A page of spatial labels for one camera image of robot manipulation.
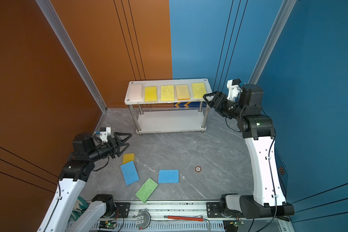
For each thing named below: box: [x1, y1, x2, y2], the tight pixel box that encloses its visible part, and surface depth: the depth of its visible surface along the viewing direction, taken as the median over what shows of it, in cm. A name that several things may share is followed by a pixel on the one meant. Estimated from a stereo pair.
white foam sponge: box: [128, 83, 143, 101], surface depth 81 cm
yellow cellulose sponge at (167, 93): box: [160, 85, 175, 102], surface depth 81 cm
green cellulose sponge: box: [134, 177, 159, 203], surface depth 81 cm
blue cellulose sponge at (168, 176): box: [158, 169, 180, 184], surface depth 85 cm
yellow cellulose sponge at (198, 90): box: [191, 82, 207, 99], surface depth 83 cm
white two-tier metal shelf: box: [124, 78, 213, 136], surface depth 85 cm
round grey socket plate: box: [135, 210, 152, 231], surface depth 68 cm
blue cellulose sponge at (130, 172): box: [119, 160, 140, 186], surface depth 84 cm
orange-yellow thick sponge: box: [175, 84, 190, 101], surface depth 81 cm
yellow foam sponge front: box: [144, 86, 158, 102], surface depth 81 cm
